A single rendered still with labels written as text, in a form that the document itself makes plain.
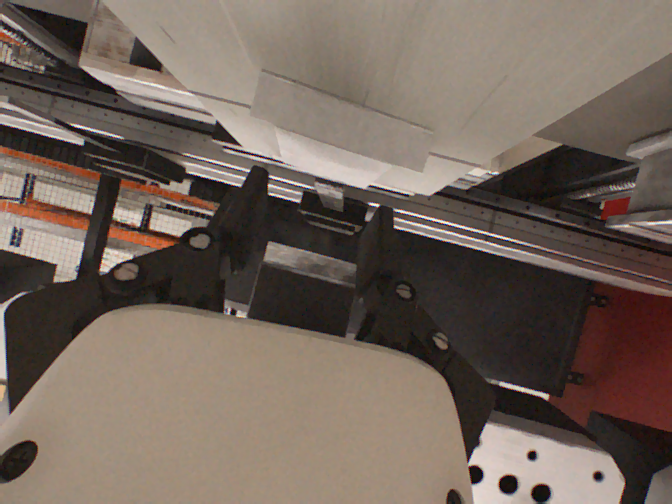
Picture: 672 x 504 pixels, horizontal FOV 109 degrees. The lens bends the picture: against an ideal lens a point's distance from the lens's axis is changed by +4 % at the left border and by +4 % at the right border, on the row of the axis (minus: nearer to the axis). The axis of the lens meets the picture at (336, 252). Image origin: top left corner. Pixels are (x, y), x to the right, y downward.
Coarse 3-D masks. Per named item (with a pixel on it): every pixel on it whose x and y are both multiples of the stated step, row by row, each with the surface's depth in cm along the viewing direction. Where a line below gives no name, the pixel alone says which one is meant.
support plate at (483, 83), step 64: (128, 0) 9; (192, 0) 8; (256, 0) 7; (320, 0) 7; (384, 0) 6; (448, 0) 6; (512, 0) 6; (576, 0) 5; (640, 0) 5; (192, 64) 12; (256, 64) 11; (320, 64) 10; (384, 64) 9; (448, 64) 8; (512, 64) 7; (576, 64) 7; (640, 64) 6; (256, 128) 17; (448, 128) 11; (512, 128) 10
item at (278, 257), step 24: (264, 264) 24; (288, 264) 25; (312, 264) 24; (336, 264) 24; (264, 288) 24; (288, 288) 24; (312, 288) 24; (336, 288) 24; (264, 312) 24; (288, 312) 24; (312, 312) 24; (336, 312) 24
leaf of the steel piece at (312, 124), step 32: (256, 96) 11; (288, 96) 11; (320, 96) 11; (288, 128) 11; (320, 128) 11; (352, 128) 11; (384, 128) 12; (416, 128) 12; (320, 160) 20; (352, 160) 18; (384, 160) 12; (416, 160) 12
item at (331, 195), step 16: (304, 192) 42; (320, 192) 31; (336, 192) 29; (304, 208) 43; (320, 208) 43; (336, 208) 40; (352, 208) 42; (320, 224) 44; (336, 224) 43; (352, 224) 42
